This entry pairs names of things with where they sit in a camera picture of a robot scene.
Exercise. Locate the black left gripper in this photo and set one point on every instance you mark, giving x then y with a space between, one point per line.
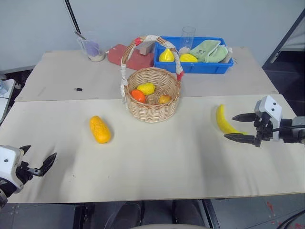
25 175

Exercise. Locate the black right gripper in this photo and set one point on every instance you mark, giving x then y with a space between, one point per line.
263 130

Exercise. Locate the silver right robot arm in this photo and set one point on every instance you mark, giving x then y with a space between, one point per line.
294 134

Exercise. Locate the orange corn cob toy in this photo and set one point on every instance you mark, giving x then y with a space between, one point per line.
100 130

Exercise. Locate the yellow oval fruit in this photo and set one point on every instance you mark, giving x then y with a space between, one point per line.
188 58

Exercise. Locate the yellow pear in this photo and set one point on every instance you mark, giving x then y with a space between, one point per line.
166 56

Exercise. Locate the orange round fruit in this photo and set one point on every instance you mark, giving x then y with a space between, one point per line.
138 96

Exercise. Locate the yellow banana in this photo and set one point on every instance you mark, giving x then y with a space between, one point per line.
222 120

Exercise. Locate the white device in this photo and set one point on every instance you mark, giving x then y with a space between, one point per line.
6 88

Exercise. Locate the small black object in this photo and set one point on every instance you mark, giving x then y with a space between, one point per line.
78 89

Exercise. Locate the blue plastic bin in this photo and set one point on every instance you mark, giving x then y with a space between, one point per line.
190 67

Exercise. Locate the green cloth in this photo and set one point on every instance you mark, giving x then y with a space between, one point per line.
209 52

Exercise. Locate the yellow-red peach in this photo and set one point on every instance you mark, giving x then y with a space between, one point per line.
164 99

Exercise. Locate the yellow lemon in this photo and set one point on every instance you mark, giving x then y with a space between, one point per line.
146 88

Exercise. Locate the clear drinking glass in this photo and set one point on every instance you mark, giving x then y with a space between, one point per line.
188 38

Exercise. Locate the clear beaker with white grains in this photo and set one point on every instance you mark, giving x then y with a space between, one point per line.
94 53

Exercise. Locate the red cloth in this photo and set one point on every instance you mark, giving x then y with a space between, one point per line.
140 61

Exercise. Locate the purple scoop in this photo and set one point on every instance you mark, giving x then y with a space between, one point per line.
92 47

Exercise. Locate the grey metal block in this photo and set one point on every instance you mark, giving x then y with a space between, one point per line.
145 48

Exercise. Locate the metal spoon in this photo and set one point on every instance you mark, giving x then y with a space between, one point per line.
81 35

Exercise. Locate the black slanted pole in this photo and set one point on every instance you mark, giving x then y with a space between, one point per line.
72 16

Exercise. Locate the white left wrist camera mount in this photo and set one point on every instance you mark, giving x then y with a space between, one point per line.
9 164

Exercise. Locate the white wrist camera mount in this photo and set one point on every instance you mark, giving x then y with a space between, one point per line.
271 107
9 164

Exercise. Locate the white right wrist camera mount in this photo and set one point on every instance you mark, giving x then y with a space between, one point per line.
271 107

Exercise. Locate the dark metal frame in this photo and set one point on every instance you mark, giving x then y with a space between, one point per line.
286 38

